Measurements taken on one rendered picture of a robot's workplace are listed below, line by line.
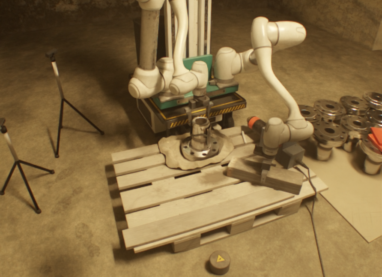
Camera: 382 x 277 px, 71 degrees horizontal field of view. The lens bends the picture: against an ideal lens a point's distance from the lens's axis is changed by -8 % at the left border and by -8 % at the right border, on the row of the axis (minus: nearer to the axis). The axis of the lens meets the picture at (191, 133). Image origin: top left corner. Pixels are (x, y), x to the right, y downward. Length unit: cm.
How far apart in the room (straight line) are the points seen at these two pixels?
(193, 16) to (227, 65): 43
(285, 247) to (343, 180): 75
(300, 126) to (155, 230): 94
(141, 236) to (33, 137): 155
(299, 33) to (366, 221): 120
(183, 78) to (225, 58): 60
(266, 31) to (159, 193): 109
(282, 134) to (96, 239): 118
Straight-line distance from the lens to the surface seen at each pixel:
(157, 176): 182
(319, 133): 217
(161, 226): 154
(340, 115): 250
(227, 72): 218
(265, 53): 162
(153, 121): 224
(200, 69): 172
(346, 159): 243
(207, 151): 191
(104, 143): 241
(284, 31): 169
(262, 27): 165
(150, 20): 167
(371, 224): 203
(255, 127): 209
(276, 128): 155
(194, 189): 173
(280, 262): 167
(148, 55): 175
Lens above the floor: 139
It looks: 35 degrees down
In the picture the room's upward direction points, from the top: straight up
